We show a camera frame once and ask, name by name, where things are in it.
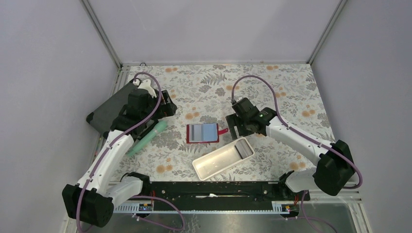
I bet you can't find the silver VIP card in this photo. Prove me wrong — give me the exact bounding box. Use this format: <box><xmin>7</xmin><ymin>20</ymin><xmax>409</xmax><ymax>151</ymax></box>
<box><xmin>189</xmin><ymin>124</ymin><xmax>203</xmax><ymax>143</ymax></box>

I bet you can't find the red card holder wallet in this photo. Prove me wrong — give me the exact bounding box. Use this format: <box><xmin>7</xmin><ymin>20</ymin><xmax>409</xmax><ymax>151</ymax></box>
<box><xmin>186</xmin><ymin>123</ymin><xmax>229</xmax><ymax>144</ymax></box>

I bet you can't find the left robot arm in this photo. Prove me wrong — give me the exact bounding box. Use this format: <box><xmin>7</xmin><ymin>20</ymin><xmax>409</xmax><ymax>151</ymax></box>
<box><xmin>62</xmin><ymin>85</ymin><xmax>177</xmax><ymax>227</ymax></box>

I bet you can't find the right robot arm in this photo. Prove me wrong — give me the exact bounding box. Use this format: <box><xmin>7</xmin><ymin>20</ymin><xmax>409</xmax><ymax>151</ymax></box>
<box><xmin>226</xmin><ymin>98</ymin><xmax>355</xmax><ymax>200</ymax></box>

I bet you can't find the mint green tube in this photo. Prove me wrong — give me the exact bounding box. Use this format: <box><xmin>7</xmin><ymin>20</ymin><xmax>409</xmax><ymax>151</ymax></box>
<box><xmin>126</xmin><ymin>121</ymin><xmax>168</xmax><ymax>157</ymax></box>

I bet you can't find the floral table mat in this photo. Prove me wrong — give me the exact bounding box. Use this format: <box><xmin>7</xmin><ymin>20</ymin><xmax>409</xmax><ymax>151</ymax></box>
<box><xmin>111</xmin><ymin>64</ymin><xmax>335</xmax><ymax>182</ymax></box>

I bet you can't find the white plastic tray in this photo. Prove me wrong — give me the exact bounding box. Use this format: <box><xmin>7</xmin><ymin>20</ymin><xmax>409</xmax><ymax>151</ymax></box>
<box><xmin>192</xmin><ymin>137</ymin><xmax>255</xmax><ymax>181</ymax></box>

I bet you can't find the black hard case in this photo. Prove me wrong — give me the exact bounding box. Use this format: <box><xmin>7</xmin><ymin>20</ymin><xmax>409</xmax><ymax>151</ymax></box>
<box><xmin>86</xmin><ymin>81</ymin><xmax>136</xmax><ymax>139</ymax></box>

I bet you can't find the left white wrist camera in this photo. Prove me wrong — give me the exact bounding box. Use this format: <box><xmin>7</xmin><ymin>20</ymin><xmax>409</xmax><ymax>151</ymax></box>
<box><xmin>132</xmin><ymin>79</ymin><xmax>157</xmax><ymax>98</ymax></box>

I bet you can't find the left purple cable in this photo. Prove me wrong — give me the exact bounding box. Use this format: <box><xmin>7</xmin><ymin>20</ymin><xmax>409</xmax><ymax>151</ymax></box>
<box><xmin>76</xmin><ymin>72</ymin><xmax>187</xmax><ymax>233</ymax></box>

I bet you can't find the purple cable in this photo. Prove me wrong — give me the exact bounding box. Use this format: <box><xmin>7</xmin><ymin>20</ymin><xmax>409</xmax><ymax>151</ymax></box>
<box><xmin>76</xmin><ymin>72</ymin><xmax>187</xmax><ymax>233</ymax></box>
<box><xmin>231</xmin><ymin>75</ymin><xmax>363</xmax><ymax>233</ymax></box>

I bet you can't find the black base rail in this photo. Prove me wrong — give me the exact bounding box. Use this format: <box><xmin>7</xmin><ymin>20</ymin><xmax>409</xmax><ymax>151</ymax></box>
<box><xmin>112</xmin><ymin>181</ymin><xmax>358</xmax><ymax>216</ymax></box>

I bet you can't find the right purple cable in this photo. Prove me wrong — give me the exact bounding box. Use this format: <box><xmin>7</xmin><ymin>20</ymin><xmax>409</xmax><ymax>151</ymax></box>
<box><xmin>231</xmin><ymin>75</ymin><xmax>363</xmax><ymax>233</ymax></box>

